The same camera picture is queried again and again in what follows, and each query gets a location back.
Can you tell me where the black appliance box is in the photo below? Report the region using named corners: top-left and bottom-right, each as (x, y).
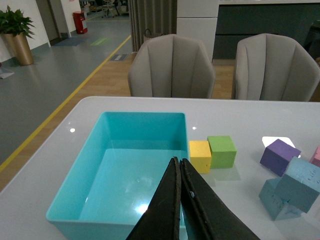
top-left (303, 19), bottom-right (320, 65)

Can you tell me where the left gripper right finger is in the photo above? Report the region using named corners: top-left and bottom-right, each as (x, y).
top-left (179, 158), bottom-right (259, 240)

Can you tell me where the light blue foam cube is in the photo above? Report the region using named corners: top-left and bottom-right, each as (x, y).
top-left (275, 157), bottom-right (320, 213)
top-left (259, 177), bottom-right (302, 221)

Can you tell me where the grey chair left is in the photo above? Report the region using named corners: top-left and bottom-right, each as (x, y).
top-left (128, 34), bottom-right (216, 99)

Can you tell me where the purple foam cube far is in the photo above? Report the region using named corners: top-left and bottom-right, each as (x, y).
top-left (260, 139), bottom-right (301, 177)

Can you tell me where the dark grey counter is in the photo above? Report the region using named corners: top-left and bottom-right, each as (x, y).
top-left (213, 1), bottom-right (320, 60)

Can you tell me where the green foam cube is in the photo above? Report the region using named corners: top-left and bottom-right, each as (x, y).
top-left (207, 135), bottom-right (237, 169)

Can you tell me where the grey chair right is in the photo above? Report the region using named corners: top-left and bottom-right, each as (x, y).
top-left (231, 33), bottom-right (320, 102)

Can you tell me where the potted green plant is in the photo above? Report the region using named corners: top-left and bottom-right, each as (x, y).
top-left (0, 6), bottom-right (34, 66)

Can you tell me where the red cabinet box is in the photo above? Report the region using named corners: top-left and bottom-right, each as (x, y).
top-left (72, 11), bottom-right (88, 34)

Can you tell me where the woven basket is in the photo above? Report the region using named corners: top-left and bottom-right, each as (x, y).
top-left (143, 28), bottom-right (165, 43)

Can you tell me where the grey curtain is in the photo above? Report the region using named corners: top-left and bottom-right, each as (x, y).
top-left (128, 0), bottom-right (177, 52)

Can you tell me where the pink foam cube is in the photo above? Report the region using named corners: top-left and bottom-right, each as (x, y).
top-left (309, 145), bottom-right (320, 167)

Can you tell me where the yellow foam cube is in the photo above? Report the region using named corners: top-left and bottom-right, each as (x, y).
top-left (189, 140), bottom-right (212, 174)

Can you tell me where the white pillar cabinet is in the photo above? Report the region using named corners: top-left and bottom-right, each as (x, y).
top-left (176, 0), bottom-right (219, 60)

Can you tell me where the turquoise plastic bin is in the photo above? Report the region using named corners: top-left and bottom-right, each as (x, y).
top-left (46, 111), bottom-right (189, 240)

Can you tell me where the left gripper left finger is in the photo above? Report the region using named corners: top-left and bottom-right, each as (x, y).
top-left (127, 156), bottom-right (181, 240)

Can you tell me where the grey chair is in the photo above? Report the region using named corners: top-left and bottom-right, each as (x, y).
top-left (128, 34), bottom-right (216, 99)
top-left (231, 33), bottom-right (320, 102)

